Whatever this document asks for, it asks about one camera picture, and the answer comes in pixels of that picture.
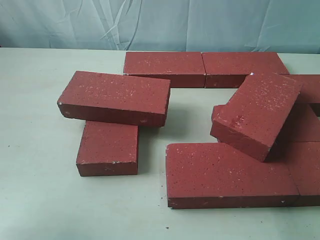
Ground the red brick front large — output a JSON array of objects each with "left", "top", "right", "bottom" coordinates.
[{"left": 165, "top": 142, "right": 300, "bottom": 209}]

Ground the red brick with white chip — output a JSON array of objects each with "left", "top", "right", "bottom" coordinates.
[{"left": 210, "top": 73, "right": 302, "bottom": 162}]

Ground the light blue backdrop cloth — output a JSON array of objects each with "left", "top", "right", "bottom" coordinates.
[{"left": 0, "top": 0, "right": 320, "bottom": 54}]

